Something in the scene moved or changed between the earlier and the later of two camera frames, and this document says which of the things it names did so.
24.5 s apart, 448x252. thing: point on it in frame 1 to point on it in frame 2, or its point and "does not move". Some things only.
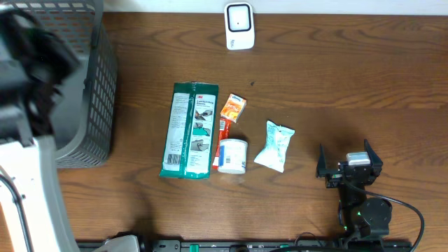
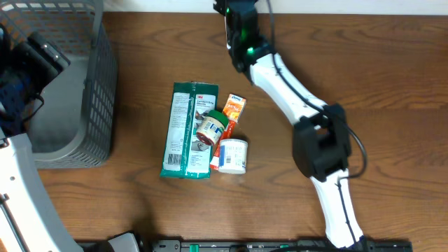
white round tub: [232, 156] does not move
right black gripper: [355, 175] to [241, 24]
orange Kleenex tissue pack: [233, 108] does not move
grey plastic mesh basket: [83, 123] does not move
